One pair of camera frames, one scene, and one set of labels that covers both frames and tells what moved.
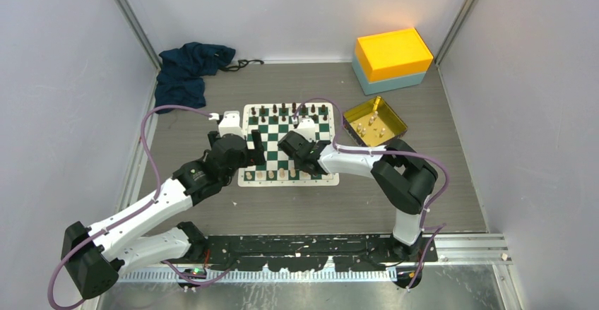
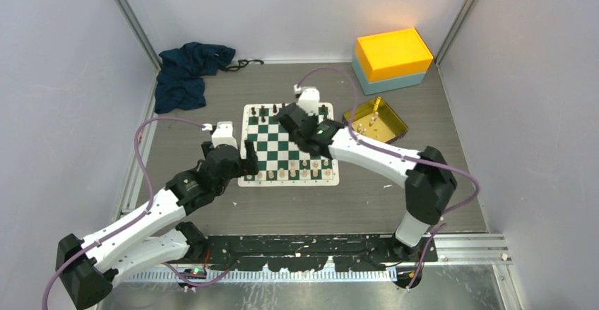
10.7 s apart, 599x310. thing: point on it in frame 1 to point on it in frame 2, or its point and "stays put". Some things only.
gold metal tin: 374,123 stays put
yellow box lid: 393,54 stays put
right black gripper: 297,164 to 294,138
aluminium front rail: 239,275 stays put
